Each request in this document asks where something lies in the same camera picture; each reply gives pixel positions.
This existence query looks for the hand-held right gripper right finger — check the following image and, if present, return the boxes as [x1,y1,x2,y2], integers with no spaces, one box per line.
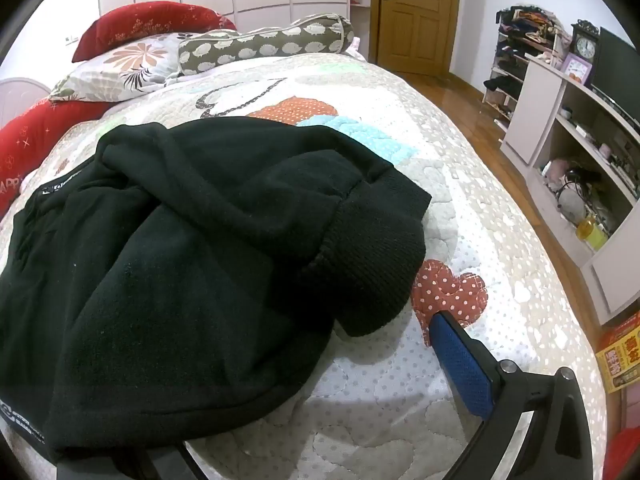
[429,310,608,480]

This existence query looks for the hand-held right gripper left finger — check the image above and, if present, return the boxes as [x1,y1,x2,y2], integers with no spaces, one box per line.
[56,442,207,480]

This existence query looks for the black pants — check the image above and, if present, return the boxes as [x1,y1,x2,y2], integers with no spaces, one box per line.
[0,116,433,466]

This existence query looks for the patterned quilted bed blanket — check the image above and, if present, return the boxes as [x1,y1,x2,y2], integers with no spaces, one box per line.
[0,52,608,480]

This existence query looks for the yellow printed cardboard box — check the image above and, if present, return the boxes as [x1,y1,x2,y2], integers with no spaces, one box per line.
[595,310,640,395]

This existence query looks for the yellow plastic bottle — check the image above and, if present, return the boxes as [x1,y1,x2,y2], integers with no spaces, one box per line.
[576,214,610,252]

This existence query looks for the white open shelf unit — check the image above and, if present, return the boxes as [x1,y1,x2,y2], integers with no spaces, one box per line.
[500,52,640,326]

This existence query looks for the purple framed clock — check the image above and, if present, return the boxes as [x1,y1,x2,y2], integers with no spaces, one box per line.
[560,55,593,83]

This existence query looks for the cluttered shoe rack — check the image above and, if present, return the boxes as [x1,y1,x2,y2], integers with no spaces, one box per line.
[482,6,573,121]

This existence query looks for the black television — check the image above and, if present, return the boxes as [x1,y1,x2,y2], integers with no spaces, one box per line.
[590,26,640,126]

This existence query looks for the dark ornate mantel clock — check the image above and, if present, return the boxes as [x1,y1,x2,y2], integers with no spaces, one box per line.
[570,19,601,61]

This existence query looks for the wooden door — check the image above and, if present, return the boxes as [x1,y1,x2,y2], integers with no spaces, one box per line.
[372,0,462,78]

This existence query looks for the grey spotted bolster pillow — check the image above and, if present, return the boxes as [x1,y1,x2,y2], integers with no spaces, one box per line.
[177,14,355,77]

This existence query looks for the floral print pillow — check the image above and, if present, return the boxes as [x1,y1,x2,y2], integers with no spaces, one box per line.
[49,32,201,103]

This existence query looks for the pink rounded headboard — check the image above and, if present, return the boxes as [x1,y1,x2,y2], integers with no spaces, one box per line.
[0,77,51,126]

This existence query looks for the red embroidered pillow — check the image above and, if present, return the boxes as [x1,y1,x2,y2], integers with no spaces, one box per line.
[71,3,238,63]

